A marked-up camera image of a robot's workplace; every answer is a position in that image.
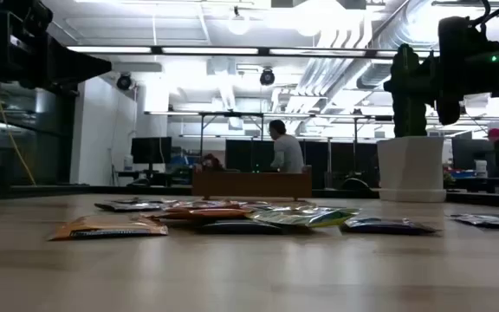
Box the wooden tea box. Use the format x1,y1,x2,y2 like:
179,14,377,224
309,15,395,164
191,166,314,202

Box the green cactus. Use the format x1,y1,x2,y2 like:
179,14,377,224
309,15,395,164
390,42,429,139

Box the long ceiling light strip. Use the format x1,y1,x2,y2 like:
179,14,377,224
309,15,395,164
67,45,152,55
161,46,260,55
376,49,440,59
269,48,366,57

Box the orange tea packet barcode side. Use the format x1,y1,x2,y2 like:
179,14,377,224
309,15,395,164
47,214,170,242

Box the black computer monitor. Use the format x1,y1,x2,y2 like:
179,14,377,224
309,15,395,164
224,139,275,173
451,137,496,172
130,136,173,186

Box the silver ventilation duct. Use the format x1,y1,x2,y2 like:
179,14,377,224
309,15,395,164
295,0,411,99

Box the round white ceiling lamp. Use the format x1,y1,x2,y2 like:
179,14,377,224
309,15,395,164
226,6,251,36

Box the black office chair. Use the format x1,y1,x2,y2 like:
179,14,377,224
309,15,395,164
340,176,371,191

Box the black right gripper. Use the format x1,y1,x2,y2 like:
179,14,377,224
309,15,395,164
382,53,499,127

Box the black aluminium table frame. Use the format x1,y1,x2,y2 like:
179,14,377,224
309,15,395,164
0,184,499,210

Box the yellow cable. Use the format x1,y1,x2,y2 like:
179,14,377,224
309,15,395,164
0,80,37,186

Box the black ceiling spotlight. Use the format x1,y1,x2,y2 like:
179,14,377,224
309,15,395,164
259,68,276,87
116,72,134,92

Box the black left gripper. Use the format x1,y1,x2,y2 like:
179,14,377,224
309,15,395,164
0,33,113,94

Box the white plant pot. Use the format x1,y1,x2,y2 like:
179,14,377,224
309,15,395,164
376,136,448,204

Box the dark blue blackcurrant tea packet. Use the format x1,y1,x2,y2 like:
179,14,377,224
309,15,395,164
94,199,165,213
450,212,499,231
196,218,284,237
339,216,442,237

